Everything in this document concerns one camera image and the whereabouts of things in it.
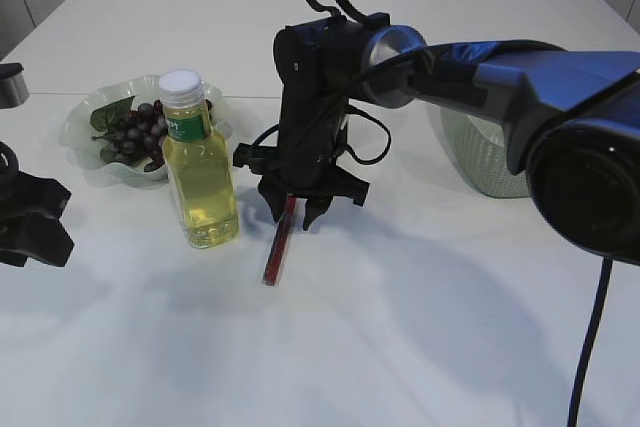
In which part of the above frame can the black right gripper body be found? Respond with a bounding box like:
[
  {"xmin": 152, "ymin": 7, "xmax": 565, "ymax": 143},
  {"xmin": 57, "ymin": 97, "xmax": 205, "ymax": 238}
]
[{"xmin": 233, "ymin": 13, "xmax": 390, "ymax": 206}]

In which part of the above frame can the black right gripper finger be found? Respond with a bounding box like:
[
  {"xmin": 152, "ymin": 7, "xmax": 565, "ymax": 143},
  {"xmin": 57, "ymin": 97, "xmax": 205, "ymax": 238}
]
[
  {"xmin": 302, "ymin": 196, "xmax": 333, "ymax": 231},
  {"xmin": 258, "ymin": 181, "xmax": 289, "ymax": 223}
]

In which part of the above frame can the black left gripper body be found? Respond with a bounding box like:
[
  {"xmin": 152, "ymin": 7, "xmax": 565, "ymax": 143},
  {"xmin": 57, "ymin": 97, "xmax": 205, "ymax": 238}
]
[{"xmin": 1, "ymin": 144, "xmax": 74, "ymax": 267}]

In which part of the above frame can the red glitter pen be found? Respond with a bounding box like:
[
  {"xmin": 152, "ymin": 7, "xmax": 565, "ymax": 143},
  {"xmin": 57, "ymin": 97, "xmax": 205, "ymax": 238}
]
[{"xmin": 262, "ymin": 196, "xmax": 297, "ymax": 287}]

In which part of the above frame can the yellow tea bottle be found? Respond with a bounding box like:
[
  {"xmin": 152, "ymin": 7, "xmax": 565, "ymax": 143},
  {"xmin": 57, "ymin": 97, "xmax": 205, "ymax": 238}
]
[{"xmin": 158, "ymin": 69, "xmax": 239, "ymax": 249}]

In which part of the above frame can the purple artificial grape bunch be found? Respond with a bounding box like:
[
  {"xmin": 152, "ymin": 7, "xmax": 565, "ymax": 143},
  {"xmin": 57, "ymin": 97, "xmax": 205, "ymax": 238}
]
[{"xmin": 89, "ymin": 92, "xmax": 227, "ymax": 178}]

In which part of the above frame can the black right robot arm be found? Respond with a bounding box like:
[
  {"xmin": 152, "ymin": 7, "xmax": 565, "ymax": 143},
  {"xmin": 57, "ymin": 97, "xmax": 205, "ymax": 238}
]
[{"xmin": 233, "ymin": 13, "xmax": 639, "ymax": 264}]

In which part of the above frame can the light green wavy plate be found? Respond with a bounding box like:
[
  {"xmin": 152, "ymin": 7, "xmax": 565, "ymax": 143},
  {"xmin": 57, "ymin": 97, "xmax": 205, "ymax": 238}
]
[{"xmin": 62, "ymin": 75, "xmax": 230, "ymax": 182}]

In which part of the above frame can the green woven plastic basket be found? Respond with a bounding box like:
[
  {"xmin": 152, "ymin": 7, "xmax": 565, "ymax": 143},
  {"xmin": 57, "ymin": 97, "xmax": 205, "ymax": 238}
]
[{"xmin": 440, "ymin": 108, "xmax": 529, "ymax": 199}]

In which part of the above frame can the black cable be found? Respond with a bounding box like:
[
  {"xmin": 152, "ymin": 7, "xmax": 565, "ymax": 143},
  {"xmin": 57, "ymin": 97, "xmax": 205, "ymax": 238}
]
[{"xmin": 249, "ymin": 0, "xmax": 394, "ymax": 168}]

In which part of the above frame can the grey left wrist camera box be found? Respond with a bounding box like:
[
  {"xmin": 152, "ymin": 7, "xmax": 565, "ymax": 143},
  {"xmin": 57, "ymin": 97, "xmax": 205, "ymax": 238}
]
[{"xmin": 0, "ymin": 63, "xmax": 29, "ymax": 109}]

